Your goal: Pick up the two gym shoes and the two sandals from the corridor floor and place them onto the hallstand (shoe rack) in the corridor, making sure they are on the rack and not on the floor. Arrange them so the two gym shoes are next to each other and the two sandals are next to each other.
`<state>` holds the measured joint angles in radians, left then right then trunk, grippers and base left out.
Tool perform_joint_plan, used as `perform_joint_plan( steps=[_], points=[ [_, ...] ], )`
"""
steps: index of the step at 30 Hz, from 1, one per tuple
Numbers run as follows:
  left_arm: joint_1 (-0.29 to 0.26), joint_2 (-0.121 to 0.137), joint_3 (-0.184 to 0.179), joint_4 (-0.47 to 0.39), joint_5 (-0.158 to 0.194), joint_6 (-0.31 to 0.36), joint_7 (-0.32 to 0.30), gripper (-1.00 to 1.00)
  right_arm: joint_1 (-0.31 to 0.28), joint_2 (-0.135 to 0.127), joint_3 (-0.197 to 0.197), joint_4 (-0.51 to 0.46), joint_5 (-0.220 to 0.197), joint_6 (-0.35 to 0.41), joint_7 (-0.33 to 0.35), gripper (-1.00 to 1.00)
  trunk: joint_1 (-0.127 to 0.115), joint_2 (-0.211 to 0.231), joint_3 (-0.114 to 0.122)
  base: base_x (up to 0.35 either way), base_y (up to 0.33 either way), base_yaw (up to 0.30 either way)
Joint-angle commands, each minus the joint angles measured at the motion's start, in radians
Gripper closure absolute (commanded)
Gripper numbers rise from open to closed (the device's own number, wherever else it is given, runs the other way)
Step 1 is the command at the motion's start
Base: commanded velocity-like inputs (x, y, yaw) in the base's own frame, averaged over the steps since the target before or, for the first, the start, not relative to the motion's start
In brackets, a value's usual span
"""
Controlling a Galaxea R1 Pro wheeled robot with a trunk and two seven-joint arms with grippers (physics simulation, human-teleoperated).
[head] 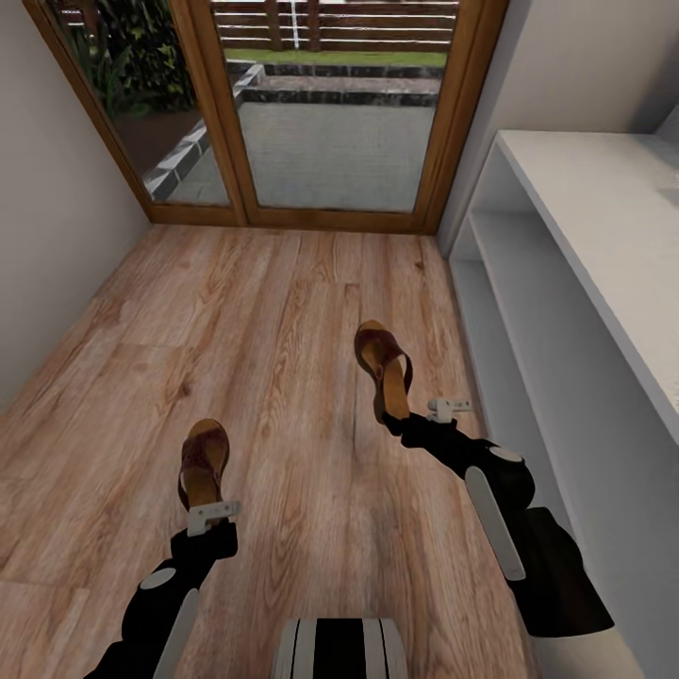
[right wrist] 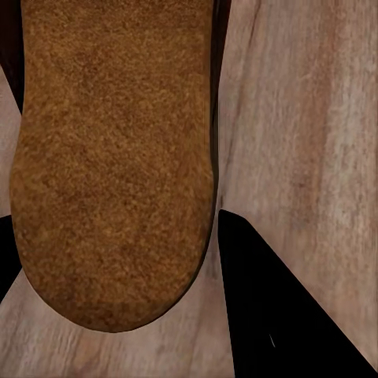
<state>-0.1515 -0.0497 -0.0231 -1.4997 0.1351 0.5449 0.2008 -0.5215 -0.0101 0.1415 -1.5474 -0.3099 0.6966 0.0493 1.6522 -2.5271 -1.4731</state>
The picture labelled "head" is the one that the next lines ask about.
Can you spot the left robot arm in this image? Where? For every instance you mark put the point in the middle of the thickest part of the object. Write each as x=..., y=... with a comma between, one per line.
x=160, y=616

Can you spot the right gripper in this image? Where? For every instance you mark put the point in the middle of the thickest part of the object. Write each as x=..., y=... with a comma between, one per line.
x=418, y=432

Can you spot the robot trunk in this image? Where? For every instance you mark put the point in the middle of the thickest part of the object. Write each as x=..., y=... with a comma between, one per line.
x=339, y=649

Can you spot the sandal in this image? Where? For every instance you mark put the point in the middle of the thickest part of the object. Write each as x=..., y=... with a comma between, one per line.
x=377, y=353
x=205, y=455

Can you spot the door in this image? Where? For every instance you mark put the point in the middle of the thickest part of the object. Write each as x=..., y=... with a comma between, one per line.
x=348, y=114

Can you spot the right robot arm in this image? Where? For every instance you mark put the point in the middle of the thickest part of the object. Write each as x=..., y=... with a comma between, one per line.
x=571, y=630

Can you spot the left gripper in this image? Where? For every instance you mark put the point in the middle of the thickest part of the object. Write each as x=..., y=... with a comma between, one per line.
x=217, y=543

